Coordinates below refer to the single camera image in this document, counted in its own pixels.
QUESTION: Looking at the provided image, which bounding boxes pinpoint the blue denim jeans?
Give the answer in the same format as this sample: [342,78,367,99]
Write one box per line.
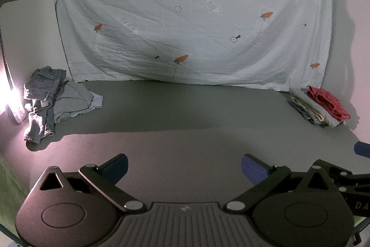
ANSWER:
[23,66,66,144]

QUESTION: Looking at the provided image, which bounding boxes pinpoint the cream folded garment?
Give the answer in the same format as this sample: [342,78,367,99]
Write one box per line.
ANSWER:
[292,96,325,122]

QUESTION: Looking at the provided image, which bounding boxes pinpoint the red folded garment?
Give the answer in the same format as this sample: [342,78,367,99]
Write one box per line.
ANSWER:
[306,86,351,122]

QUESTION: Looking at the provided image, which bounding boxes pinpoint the blue plaid folded garment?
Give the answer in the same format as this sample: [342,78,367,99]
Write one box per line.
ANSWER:
[287,96,329,126]

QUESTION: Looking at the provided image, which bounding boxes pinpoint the white folded garment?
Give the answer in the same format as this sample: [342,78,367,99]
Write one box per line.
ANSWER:
[289,88,345,128]

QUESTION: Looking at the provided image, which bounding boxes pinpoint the light grey-blue garment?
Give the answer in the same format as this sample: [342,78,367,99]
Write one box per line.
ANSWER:
[53,81,103,124]

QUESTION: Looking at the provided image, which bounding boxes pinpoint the white rounded board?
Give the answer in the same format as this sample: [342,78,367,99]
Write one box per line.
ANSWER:
[1,0,72,123]

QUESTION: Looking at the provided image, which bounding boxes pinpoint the white carrot print sheet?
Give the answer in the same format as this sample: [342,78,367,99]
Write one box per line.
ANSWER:
[54,0,332,91]

